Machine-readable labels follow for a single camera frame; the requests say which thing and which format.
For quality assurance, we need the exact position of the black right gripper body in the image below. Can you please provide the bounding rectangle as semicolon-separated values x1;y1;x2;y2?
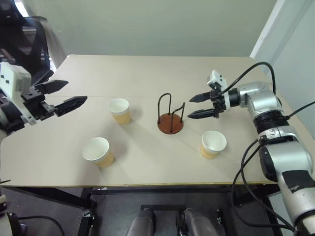
210;88;227;119

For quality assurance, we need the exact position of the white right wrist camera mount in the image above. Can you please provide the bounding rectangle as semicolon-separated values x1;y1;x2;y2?
206;70;232;109

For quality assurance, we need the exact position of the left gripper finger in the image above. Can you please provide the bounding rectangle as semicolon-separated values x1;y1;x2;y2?
32;79;69;95
54;95;88;117

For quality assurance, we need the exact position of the grey rounded shape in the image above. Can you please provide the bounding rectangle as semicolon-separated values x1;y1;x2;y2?
126;208;157;236
183;208;220;236

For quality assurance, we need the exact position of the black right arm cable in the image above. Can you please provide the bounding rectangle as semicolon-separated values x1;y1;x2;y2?
220;61;315;120
231;137;296;232

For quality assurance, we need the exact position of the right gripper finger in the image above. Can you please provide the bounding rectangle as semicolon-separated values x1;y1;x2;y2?
189;91;213;104
187;108;216;120

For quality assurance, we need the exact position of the yellow white paper cup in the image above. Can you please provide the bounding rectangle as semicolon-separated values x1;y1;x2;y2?
107;98;132;125
199;130;228;160
81;137;116;169

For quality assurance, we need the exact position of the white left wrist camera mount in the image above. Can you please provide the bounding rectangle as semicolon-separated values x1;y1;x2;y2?
0;61;32;100

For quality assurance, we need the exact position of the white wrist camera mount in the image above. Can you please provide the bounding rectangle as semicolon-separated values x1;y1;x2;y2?
0;61;32;100
206;70;232;109

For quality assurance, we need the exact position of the black office chair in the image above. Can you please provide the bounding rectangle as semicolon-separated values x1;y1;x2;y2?
0;0;66;83

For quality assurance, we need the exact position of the cup holder with paper cups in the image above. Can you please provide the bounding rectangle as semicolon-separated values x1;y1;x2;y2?
157;92;186;135

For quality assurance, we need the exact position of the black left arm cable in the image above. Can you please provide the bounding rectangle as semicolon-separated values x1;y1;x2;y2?
17;215;65;236

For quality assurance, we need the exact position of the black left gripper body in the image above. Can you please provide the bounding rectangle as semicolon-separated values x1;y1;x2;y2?
21;87;56;125

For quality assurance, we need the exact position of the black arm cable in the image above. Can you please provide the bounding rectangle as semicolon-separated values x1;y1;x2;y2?
17;215;65;236
220;61;315;120
231;137;296;232

